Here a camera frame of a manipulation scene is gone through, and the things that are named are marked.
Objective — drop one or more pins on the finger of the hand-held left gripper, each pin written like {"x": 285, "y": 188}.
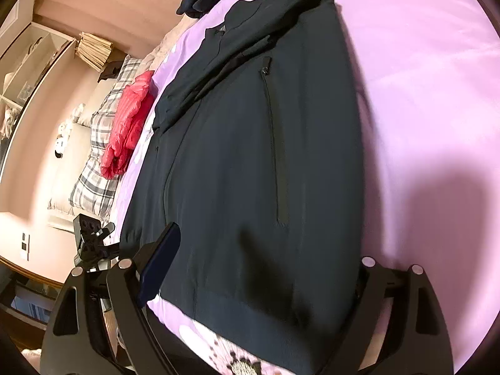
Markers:
{"x": 108, "y": 250}

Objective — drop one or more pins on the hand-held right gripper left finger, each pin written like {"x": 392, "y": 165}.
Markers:
{"x": 164, "y": 259}

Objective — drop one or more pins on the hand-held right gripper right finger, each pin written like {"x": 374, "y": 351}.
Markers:
{"x": 371, "y": 281}

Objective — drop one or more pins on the navy zip jacket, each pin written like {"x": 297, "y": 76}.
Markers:
{"x": 234, "y": 164}

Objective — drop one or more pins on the grey plaid pillow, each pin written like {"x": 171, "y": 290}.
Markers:
{"x": 93, "y": 179}

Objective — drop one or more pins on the dark bedside table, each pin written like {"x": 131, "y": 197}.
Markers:
{"x": 27, "y": 300}

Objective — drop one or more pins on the black and white plush dog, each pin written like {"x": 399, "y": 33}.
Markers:
{"x": 61, "y": 146}

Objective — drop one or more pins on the beige pillow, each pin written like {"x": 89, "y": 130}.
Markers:
{"x": 84, "y": 138}

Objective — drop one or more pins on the red down jacket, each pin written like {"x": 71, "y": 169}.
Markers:
{"x": 125, "y": 125}

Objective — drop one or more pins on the white plush bear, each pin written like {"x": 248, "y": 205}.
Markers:
{"x": 74, "y": 117}

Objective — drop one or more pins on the dark brown cloth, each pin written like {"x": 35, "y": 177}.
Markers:
{"x": 110, "y": 71}

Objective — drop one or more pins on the beige hanging tassel fringe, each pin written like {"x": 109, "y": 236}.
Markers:
{"x": 93, "y": 50}

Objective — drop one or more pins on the purple floral blanket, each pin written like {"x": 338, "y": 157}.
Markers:
{"x": 410, "y": 86}

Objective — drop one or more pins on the beige bed sheet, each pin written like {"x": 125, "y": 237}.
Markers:
{"x": 168, "y": 43}

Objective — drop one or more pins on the white wall switch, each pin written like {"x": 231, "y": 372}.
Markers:
{"x": 25, "y": 246}

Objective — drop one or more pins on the white wall shelf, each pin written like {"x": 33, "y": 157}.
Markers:
{"x": 43, "y": 47}

